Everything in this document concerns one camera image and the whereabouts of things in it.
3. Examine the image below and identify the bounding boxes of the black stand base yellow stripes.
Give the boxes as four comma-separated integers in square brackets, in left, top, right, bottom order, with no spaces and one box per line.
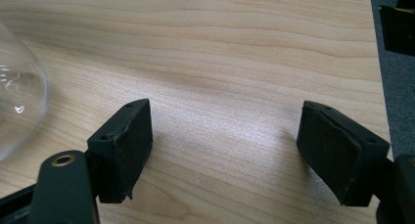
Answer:
[379,0,415,58]

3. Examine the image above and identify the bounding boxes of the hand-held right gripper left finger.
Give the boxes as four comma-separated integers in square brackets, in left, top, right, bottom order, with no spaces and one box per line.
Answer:
[85,98,154,204]

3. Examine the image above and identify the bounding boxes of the clear glass cup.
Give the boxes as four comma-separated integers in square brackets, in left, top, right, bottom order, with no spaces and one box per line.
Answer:
[0,22,51,162]

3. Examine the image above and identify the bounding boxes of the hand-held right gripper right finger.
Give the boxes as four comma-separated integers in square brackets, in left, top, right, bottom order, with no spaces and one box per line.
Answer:
[296,100,392,207]

